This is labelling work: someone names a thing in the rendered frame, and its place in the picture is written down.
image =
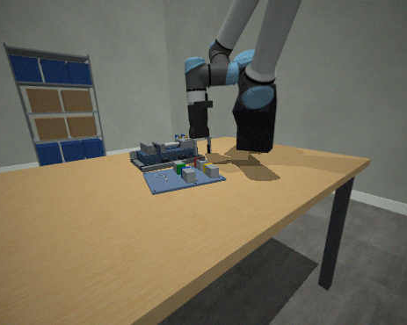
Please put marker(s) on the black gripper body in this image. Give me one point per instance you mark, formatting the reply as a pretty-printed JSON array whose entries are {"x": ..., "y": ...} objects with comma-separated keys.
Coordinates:
[{"x": 198, "y": 99}]

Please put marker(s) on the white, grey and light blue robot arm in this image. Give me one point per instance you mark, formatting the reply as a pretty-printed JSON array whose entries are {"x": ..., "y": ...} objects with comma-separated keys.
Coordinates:
[{"x": 258, "y": 78}]

